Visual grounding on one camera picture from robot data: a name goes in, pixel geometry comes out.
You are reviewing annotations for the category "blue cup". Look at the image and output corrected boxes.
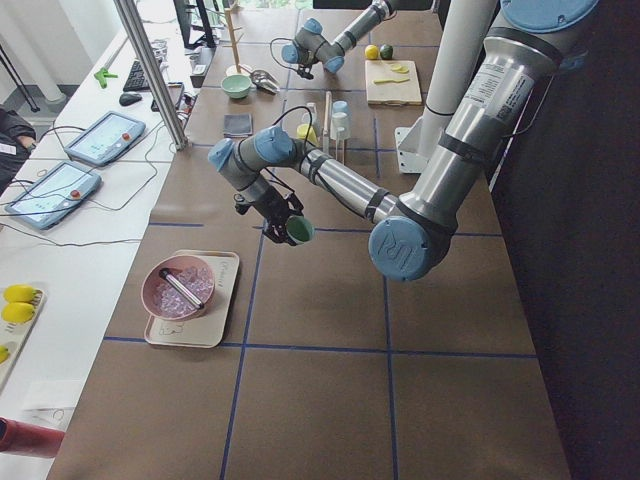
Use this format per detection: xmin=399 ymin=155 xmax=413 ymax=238
xmin=332 ymin=100 xmax=350 ymax=116

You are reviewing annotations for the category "red cylinder object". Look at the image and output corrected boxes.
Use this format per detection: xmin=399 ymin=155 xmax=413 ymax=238
xmin=1 ymin=418 xmax=65 ymax=458

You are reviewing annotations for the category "whole yellow lemon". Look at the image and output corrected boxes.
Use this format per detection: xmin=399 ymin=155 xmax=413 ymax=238
xmin=364 ymin=44 xmax=379 ymax=60

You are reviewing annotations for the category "white cup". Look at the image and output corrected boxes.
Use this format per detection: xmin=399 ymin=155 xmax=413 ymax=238
xmin=330 ymin=113 xmax=351 ymax=141

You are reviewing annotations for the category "pink bowl with ice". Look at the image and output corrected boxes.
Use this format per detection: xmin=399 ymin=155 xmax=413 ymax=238
xmin=141 ymin=254 xmax=215 ymax=321

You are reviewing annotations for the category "teach pendant tablet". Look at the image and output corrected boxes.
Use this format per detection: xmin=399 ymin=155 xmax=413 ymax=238
xmin=64 ymin=111 xmax=146 ymax=167
xmin=5 ymin=161 xmax=102 ymax=230

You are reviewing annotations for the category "green plastic clamp tool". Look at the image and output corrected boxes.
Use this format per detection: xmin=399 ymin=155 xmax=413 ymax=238
xmin=94 ymin=68 xmax=118 ymax=89

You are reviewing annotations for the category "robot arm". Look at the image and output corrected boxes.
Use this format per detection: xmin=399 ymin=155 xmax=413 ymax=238
xmin=238 ymin=1 xmax=439 ymax=225
xmin=208 ymin=1 xmax=597 ymax=281

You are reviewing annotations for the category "yellow cup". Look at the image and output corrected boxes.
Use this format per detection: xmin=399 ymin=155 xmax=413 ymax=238
xmin=296 ymin=123 xmax=318 ymax=146

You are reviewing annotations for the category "wooden cutting board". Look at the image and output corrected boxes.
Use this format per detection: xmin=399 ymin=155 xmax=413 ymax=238
xmin=365 ymin=60 xmax=422 ymax=106

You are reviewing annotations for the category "black keyboard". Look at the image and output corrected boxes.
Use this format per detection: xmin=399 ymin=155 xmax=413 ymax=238
xmin=123 ymin=60 xmax=150 ymax=92

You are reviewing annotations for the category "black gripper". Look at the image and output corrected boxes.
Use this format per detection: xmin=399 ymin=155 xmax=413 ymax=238
xmin=296 ymin=65 xmax=314 ymax=80
xmin=234 ymin=179 xmax=304 ymax=246

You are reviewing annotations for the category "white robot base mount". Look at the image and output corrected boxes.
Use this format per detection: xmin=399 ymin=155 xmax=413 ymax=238
xmin=395 ymin=0 xmax=499 ymax=173

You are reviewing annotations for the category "large metal scoop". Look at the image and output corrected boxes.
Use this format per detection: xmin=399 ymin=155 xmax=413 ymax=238
xmin=250 ymin=69 xmax=280 ymax=95

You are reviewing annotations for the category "tray with lemons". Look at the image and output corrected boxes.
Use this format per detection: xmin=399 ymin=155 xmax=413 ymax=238
xmin=1 ymin=284 xmax=46 ymax=388

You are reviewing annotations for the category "green bowl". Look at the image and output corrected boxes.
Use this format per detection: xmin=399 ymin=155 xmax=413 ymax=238
xmin=221 ymin=74 xmax=253 ymax=99

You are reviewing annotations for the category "lemon half slice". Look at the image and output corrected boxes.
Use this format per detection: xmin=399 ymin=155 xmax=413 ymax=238
xmin=389 ymin=64 xmax=409 ymax=74

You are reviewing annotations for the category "yellow plastic knife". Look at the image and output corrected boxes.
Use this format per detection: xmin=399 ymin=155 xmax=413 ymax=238
xmin=372 ymin=77 xmax=410 ymax=85

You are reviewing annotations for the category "far teach pendant tablet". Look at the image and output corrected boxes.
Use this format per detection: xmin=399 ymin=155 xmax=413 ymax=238
xmin=64 ymin=111 xmax=146 ymax=167

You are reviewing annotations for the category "wooden mug tree stand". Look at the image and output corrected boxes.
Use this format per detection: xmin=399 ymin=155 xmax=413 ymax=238
xmin=224 ymin=8 xmax=251 ymax=76

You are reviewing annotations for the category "beige serving tray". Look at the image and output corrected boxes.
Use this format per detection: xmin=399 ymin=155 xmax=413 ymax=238
xmin=144 ymin=249 xmax=240 ymax=348

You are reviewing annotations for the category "white wire cup rack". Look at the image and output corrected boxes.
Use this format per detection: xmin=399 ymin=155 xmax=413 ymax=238
xmin=296 ymin=91 xmax=351 ymax=164

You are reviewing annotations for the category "grey cup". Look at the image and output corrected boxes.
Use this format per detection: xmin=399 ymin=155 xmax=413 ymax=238
xmin=301 ymin=102 xmax=317 ymax=126

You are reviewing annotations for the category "near teach pendant tablet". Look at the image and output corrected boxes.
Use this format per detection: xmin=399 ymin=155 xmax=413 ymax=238
xmin=5 ymin=161 xmax=102 ymax=230

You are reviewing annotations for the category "green cup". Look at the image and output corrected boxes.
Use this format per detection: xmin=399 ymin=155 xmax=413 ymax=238
xmin=285 ymin=215 xmax=315 ymax=246

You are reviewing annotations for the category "aluminium frame post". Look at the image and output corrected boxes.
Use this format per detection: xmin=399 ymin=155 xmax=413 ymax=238
xmin=114 ymin=0 xmax=188 ymax=151

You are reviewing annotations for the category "metal ice scoop in bowl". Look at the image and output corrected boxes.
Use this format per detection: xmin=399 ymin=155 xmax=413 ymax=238
xmin=159 ymin=268 xmax=205 ymax=310

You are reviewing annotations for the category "black computer mouse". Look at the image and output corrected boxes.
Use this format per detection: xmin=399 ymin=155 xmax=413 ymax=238
xmin=119 ymin=92 xmax=142 ymax=107

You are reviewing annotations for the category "grey folded cloth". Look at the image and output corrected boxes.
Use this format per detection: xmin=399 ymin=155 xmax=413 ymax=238
xmin=223 ymin=113 xmax=253 ymax=138

